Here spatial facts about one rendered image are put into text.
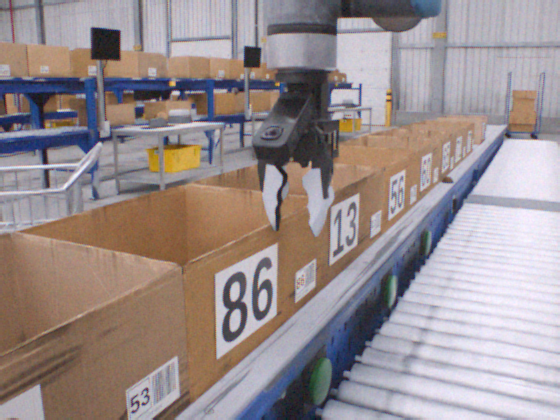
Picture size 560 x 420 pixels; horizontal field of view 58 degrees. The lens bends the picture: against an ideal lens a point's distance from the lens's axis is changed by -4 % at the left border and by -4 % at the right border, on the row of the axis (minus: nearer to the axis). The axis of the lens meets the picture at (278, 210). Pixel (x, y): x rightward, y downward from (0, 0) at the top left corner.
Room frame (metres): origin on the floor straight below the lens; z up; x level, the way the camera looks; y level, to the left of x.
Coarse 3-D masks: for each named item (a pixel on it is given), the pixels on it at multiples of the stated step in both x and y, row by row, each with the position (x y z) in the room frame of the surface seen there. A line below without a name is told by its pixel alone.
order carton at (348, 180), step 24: (240, 168) 1.19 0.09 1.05; (288, 168) 1.33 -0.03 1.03; (336, 168) 1.27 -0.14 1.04; (360, 168) 1.24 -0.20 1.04; (288, 192) 1.33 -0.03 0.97; (336, 192) 0.92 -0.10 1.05; (360, 192) 1.04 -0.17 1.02; (360, 216) 1.05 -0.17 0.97; (360, 240) 1.06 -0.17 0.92; (336, 264) 0.93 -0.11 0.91
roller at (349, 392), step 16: (352, 384) 0.77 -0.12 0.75; (336, 400) 0.76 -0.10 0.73; (352, 400) 0.74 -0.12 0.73; (368, 400) 0.74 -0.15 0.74; (384, 400) 0.73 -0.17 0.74; (400, 400) 0.72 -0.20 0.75; (416, 400) 0.72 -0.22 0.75; (400, 416) 0.71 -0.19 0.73; (416, 416) 0.70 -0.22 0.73; (432, 416) 0.69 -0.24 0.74; (448, 416) 0.68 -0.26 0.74; (464, 416) 0.68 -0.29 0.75; (480, 416) 0.67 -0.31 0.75; (496, 416) 0.67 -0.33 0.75
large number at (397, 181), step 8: (400, 176) 1.35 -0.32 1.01; (392, 184) 1.28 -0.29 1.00; (400, 184) 1.35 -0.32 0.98; (392, 192) 1.28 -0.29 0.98; (400, 192) 1.36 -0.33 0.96; (392, 200) 1.28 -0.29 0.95; (400, 200) 1.36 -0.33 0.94; (392, 208) 1.29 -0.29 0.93; (400, 208) 1.37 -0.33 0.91; (392, 216) 1.29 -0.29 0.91
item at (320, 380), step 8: (320, 360) 0.68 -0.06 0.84; (328, 360) 0.69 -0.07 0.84; (320, 368) 0.67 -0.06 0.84; (328, 368) 0.69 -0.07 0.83; (312, 376) 0.66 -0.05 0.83; (320, 376) 0.66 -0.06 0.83; (328, 376) 0.69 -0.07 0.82; (312, 384) 0.65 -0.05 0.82; (320, 384) 0.66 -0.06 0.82; (328, 384) 0.69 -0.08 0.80; (312, 392) 0.65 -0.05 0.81; (320, 392) 0.66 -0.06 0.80; (312, 400) 0.65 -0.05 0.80; (320, 400) 0.67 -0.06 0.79
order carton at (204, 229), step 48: (192, 192) 0.98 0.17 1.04; (240, 192) 0.94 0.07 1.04; (96, 240) 0.78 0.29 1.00; (144, 240) 0.88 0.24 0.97; (192, 240) 0.99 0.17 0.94; (240, 240) 0.62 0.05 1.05; (288, 240) 0.74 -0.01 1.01; (192, 288) 0.53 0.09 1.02; (288, 288) 0.74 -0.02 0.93; (192, 336) 0.52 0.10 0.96; (192, 384) 0.52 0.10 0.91
